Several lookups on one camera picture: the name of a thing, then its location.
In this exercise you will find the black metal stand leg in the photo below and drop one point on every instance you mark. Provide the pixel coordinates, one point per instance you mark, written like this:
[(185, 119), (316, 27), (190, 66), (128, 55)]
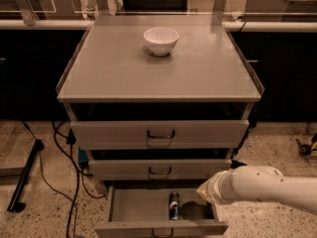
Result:
[(15, 205)]

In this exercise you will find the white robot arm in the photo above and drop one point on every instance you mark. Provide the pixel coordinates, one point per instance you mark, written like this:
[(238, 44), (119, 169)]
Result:
[(260, 184)]

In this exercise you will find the grey middle drawer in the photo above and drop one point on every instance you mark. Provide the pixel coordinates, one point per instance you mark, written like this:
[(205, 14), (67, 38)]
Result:
[(157, 169)]

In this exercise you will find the black caster wheel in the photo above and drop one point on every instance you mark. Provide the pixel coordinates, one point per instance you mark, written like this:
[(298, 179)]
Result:
[(307, 149)]

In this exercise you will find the grey bottom drawer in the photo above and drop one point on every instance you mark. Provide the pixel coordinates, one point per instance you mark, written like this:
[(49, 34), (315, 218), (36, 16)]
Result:
[(141, 211)]

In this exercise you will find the grey drawer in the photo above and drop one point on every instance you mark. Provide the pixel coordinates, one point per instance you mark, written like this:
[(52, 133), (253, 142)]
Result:
[(140, 135), (141, 211), (157, 169)]

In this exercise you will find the blue box behind cabinet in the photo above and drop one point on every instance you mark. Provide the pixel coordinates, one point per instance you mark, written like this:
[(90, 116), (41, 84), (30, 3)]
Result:
[(82, 158)]

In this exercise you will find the grey top drawer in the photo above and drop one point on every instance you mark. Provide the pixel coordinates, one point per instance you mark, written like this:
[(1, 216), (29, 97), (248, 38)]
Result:
[(140, 135)]

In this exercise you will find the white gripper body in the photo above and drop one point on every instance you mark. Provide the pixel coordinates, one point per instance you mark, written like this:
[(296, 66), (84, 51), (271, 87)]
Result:
[(218, 186)]

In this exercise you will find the black power plug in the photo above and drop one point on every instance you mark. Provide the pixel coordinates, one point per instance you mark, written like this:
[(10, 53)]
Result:
[(235, 164)]

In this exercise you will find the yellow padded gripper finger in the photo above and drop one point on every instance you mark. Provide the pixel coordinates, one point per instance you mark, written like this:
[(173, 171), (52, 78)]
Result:
[(203, 191)]

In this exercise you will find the grey drawer cabinet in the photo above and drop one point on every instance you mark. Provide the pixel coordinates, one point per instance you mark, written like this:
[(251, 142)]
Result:
[(114, 77)]

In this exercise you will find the white ceramic bowl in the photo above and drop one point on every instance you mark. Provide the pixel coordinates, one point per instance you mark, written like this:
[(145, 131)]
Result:
[(161, 40)]

